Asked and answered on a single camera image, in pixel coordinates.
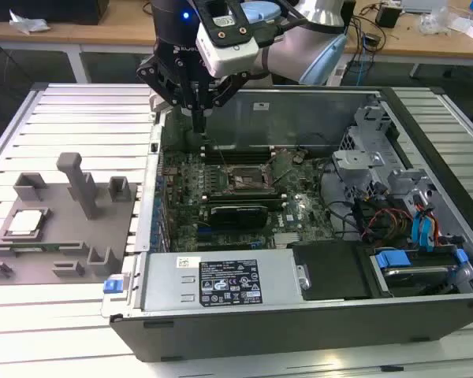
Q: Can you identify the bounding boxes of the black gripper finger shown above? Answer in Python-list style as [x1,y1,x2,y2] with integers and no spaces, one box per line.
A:
[200,72,248,135]
[136,57,201,135]

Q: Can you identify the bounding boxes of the metal socket cover frame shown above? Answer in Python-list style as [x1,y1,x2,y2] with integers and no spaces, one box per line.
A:
[266,152,296,184]

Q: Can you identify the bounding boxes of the silver topped CPU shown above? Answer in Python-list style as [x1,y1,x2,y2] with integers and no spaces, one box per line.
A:
[7,209,45,237]

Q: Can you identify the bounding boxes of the black CPU socket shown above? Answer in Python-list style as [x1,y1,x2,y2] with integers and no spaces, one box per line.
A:
[224,163,271,194]

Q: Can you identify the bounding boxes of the black RAM slot bank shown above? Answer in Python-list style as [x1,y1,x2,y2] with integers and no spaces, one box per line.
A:
[202,191,288,210]
[201,143,272,165]

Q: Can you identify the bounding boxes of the green motherboard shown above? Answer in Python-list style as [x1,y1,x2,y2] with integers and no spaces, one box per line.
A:
[159,147,336,253]

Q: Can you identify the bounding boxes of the wooden desk white legs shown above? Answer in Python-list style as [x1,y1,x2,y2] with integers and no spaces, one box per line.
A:
[345,7,473,78]
[0,18,158,83]

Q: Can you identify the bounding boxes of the black graphics card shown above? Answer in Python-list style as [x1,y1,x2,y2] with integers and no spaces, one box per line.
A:
[208,202,269,232]

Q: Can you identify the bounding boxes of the silver metal drive cage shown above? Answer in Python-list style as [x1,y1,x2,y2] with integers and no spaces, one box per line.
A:
[330,101,438,221]

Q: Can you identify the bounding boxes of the crumpled white paper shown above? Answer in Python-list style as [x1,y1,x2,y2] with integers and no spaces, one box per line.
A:
[8,9,50,35]

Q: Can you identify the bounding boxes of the small silver chip heatsink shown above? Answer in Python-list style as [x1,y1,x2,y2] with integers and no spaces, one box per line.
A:
[274,232,300,249]

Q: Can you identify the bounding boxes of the small black box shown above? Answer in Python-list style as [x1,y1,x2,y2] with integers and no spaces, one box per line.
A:
[376,6,401,28]

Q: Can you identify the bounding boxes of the grey plastic parts rack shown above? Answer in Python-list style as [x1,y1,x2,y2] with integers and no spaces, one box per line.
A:
[0,151,139,287]

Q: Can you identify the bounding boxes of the grey power supply unit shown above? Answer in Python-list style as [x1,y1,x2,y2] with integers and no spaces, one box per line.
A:
[140,251,300,312]

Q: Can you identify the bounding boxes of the black plastic shroud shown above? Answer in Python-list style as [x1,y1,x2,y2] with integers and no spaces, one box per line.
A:
[289,242,375,302]

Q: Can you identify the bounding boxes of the blue plastic case latch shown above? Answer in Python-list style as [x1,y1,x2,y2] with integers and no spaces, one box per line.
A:
[102,275,127,295]

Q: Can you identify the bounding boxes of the green RAM stick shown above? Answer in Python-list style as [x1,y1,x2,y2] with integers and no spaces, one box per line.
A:
[8,244,60,253]

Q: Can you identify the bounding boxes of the open black PC case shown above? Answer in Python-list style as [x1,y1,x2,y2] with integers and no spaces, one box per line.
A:
[101,84,473,363]

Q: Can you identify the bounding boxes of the hard disk in blue carrier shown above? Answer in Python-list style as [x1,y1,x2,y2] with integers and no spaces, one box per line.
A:
[372,246,472,297]

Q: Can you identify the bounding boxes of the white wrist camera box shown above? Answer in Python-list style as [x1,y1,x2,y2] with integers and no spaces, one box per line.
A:
[196,0,260,79]

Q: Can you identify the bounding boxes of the red yellow power wire bundle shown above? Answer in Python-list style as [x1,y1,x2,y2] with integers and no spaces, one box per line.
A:
[360,208,415,243]

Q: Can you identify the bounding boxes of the blue flat data wire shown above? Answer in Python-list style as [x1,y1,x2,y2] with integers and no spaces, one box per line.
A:
[412,208,441,253]

